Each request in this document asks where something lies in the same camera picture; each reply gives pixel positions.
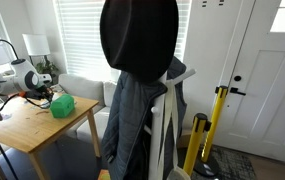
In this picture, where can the white shade floor lamp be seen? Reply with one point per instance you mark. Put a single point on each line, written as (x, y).
(36, 45)

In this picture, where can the light grey sofa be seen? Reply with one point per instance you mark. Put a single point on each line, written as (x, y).
(82, 88)

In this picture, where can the brown cardboard box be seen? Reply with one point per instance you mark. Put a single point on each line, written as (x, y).
(184, 138)

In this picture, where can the black hat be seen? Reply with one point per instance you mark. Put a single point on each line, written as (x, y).
(138, 36)

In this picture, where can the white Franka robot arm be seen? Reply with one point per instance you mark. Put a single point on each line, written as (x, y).
(18, 78)

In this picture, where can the white coat rack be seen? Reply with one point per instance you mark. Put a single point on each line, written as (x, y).
(155, 143)

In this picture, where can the cream tote bag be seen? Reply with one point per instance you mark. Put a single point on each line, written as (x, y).
(170, 106)

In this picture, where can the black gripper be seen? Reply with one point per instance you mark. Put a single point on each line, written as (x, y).
(40, 92)

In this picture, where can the light wooden table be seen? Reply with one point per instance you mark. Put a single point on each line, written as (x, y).
(42, 130)

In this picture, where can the green potted plant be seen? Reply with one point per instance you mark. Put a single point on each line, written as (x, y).
(47, 66)

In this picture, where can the black round deadbolt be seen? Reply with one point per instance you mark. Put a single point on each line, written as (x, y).
(237, 78)

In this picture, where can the short yellow stanchion post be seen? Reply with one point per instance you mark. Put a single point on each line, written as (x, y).
(195, 143)

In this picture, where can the green house-shaped box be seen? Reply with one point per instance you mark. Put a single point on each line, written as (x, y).
(62, 106)

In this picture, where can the grey patterned doormat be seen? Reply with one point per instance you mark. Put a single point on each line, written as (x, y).
(235, 163)

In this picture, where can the tall yellow stanchion post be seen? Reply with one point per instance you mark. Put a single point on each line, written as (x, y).
(217, 113)

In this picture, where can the white window blinds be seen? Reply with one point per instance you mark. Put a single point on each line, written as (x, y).
(82, 36)

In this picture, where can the orange block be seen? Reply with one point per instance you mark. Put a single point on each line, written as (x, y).
(104, 175)

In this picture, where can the white entry door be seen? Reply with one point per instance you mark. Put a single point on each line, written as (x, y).
(265, 100)

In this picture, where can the blue-grey quilted jacket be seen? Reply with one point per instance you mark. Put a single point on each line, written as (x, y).
(125, 126)

